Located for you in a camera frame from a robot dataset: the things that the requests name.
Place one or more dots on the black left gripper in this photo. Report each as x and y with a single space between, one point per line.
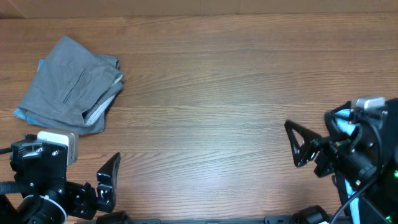
86 205

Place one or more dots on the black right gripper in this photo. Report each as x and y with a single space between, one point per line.
329 149

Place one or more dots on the grey cotton shorts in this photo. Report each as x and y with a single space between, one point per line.
78 88

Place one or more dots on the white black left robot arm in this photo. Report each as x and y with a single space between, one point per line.
11 198

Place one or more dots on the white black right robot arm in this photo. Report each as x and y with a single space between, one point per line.
375 202

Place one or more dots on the black garment pile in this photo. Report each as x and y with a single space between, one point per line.
330 117

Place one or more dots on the light blue garment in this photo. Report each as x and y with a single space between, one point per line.
344 125

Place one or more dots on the folded blue denim shorts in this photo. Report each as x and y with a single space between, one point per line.
31 96

